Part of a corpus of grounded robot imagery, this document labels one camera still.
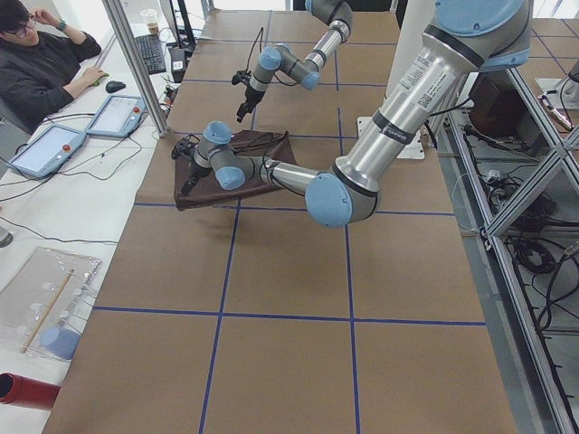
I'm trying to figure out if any black gripper, viewer-left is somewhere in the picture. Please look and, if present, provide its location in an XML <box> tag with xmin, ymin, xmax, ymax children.
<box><xmin>236</xmin><ymin>86</ymin><xmax>265</xmax><ymax>122</ymax></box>

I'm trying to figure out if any black gripper, viewer-right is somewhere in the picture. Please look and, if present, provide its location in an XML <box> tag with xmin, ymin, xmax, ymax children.
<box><xmin>180</xmin><ymin>162</ymin><xmax>211</xmax><ymax>194</ymax></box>

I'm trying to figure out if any dark brown t-shirt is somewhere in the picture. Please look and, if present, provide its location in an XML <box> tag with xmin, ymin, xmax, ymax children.
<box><xmin>171</xmin><ymin>122</ymin><xmax>296</xmax><ymax>211</ymax></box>

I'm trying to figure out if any silver robot arm, viewer-right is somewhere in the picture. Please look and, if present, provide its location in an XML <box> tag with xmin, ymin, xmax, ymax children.
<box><xmin>182</xmin><ymin>1</ymin><xmax>533</xmax><ymax>227</ymax></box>

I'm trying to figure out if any silver robot arm, viewer-left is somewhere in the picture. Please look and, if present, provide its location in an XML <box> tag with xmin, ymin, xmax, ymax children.
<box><xmin>232</xmin><ymin>1</ymin><xmax>353</xmax><ymax>122</ymax></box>

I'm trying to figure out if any black power adapter box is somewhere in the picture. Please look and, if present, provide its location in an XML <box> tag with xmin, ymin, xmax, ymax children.
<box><xmin>168</xmin><ymin>47</ymin><xmax>187</xmax><ymax>83</ymax></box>

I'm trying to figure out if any teach pendant tablet far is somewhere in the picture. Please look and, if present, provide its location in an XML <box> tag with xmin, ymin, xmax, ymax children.
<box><xmin>86</xmin><ymin>94</ymin><xmax>146</xmax><ymax>138</ymax></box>

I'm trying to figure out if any teach pendant tablet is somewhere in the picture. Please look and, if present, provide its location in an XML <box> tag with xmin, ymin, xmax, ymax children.
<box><xmin>7</xmin><ymin>124</ymin><xmax>87</xmax><ymax>178</ymax></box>
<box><xmin>86</xmin><ymin>94</ymin><xmax>146</xmax><ymax>138</ymax></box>

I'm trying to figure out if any black keyboard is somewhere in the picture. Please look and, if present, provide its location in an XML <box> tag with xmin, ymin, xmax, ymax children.
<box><xmin>134</xmin><ymin>34</ymin><xmax>166</xmax><ymax>75</ymax></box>

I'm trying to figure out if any black computer mouse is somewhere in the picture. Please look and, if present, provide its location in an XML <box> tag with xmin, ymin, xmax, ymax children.
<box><xmin>105</xmin><ymin>80</ymin><xmax>127</xmax><ymax>94</ymax></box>

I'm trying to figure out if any paper coffee cup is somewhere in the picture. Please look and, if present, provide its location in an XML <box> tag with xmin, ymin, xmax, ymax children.
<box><xmin>140</xmin><ymin>8</ymin><xmax>159</xmax><ymax>35</ymax></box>

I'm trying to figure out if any teach pendant tablet near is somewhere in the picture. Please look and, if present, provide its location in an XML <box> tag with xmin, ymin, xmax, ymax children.
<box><xmin>7</xmin><ymin>124</ymin><xmax>87</xmax><ymax>178</ymax></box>

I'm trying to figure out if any wooden stick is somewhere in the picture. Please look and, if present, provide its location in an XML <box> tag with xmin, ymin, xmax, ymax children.
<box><xmin>20</xmin><ymin>269</ymin><xmax>74</xmax><ymax>354</ymax></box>

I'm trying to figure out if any seated person in black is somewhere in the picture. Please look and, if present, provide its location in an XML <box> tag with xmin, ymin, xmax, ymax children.
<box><xmin>1</xmin><ymin>1</ymin><xmax>108</xmax><ymax>134</ymax></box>

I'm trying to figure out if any clear plastic tray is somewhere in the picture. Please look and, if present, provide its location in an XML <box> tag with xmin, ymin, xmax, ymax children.
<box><xmin>1</xmin><ymin>248</ymin><xmax>101</xmax><ymax>361</ymax></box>

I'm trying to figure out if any light blue cup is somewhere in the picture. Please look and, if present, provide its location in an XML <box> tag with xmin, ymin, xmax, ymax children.
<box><xmin>41</xmin><ymin>326</ymin><xmax>81</xmax><ymax>360</ymax></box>

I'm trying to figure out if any red cylinder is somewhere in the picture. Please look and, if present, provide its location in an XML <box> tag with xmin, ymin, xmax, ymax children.
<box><xmin>1</xmin><ymin>373</ymin><xmax>60</xmax><ymax>410</ymax></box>

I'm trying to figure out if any black cable on viewer-right arm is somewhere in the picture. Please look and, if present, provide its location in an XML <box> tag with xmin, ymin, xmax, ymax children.
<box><xmin>170</xmin><ymin>130</ymin><xmax>290</xmax><ymax>182</ymax></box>

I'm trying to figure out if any black cable on viewer-left arm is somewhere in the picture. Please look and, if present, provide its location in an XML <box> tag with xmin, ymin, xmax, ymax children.
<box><xmin>232</xmin><ymin>26</ymin><xmax>272</xmax><ymax>87</ymax></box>

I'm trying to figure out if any aluminium frame post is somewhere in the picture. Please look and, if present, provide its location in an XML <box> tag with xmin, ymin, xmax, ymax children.
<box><xmin>102</xmin><ymin>0</ymin><xmax>169</xmax><ymax>137</ymax></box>

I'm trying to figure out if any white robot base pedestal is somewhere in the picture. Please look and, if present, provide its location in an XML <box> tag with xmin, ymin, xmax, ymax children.
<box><xmin>356</xmin><ymin>1</ymin><xmax>449</xmax><ymax>159</ymax></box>

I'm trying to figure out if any aluminium frame rack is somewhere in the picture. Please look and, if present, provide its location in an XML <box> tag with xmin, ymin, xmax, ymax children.
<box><xmin>445</xmin><ymin>17</ymin><xmax>579</xmax><ymax>434</ymax></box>

